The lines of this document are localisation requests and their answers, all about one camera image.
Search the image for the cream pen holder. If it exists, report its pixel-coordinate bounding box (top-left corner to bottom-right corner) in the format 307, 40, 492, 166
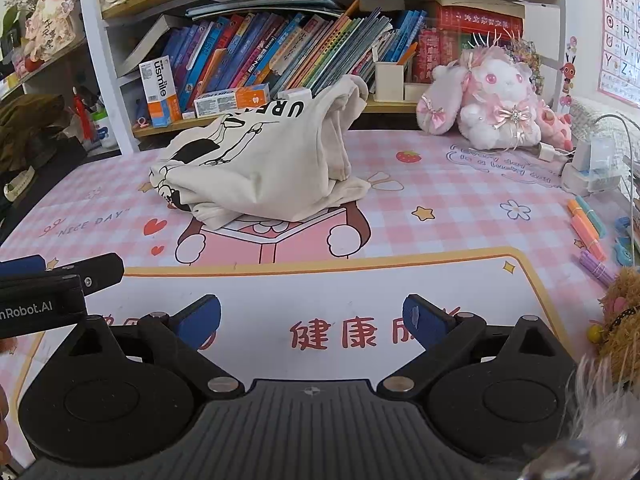
374, 61, 405, 102

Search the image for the brown plush toy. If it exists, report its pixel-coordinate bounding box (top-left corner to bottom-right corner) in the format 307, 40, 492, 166
587, 265, 640, 386

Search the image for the cream strap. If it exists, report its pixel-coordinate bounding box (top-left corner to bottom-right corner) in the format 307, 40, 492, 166
2, 167, 36, 199

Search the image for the red bottle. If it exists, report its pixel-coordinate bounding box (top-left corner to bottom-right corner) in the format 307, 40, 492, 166
74, 87, 94, 142

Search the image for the large white book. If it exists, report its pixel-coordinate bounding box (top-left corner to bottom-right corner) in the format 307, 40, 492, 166
117, 15, 188, 78

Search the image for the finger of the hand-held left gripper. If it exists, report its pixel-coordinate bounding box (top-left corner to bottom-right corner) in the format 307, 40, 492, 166
44, 254, 126, 297
0, 255, 47, 276

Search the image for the pink checked desk mat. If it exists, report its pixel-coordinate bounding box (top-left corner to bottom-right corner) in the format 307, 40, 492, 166
0, 129, 640, 466

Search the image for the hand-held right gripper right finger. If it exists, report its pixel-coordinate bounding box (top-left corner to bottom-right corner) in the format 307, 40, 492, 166
376, 294, 576, 402

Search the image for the pink flower bouquet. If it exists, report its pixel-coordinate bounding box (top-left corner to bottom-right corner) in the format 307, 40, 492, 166
0, 0, 83, 63

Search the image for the white knitted cloth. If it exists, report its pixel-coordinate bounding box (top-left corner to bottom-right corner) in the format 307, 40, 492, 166
570, 94, 640, 153

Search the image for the row of colourful books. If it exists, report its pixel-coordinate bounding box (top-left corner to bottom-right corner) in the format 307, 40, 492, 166
160, 2, 431, 111

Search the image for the olive brown cloth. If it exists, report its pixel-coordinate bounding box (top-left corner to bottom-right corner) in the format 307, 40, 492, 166
0, 92, 76, 157

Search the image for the white fluffy fur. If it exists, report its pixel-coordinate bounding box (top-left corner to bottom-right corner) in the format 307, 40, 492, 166
520, 355, 640, 480

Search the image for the white orange blue carton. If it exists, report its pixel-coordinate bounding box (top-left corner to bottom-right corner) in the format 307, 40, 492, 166
139, 56, 182, 128

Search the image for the thick red book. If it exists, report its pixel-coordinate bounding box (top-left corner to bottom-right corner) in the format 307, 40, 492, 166
417, 2, 524, 84

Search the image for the cream printed T-shirt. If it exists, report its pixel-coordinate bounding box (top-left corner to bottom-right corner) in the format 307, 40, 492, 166
149, 76, 372, 228

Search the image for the stack of pale books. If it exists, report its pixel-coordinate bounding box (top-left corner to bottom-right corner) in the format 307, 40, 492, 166
620, 149, 640, 197

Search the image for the orange white flat box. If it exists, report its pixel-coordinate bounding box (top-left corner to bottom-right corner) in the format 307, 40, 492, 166
193, 85, 271, 118

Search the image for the cartoon wall sticker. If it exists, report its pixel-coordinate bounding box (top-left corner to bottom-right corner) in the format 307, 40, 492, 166
560, 35, 579, 111

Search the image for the white charger plug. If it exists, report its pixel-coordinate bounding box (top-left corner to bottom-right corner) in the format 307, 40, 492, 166
537, 142, 568, 163

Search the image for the alphabet wall poster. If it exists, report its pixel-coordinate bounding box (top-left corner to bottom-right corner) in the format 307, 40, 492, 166
597, 0, 640, 108

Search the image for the dark green cloth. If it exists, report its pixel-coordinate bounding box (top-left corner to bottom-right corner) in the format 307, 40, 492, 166
0, 132, 88, 211

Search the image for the pink white bunny plush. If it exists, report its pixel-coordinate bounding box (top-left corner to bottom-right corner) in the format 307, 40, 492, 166
417, 35, 543, 150

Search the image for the pink strawberry bear plush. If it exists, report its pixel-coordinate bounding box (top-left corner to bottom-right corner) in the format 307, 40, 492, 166
537, 100, 576, 152

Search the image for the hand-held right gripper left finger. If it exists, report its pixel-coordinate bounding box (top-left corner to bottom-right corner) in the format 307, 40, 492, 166
65, 294, 247, 401

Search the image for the white pen cup blue label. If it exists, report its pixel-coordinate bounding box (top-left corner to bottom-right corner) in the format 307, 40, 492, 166
90, 110, 122, 150

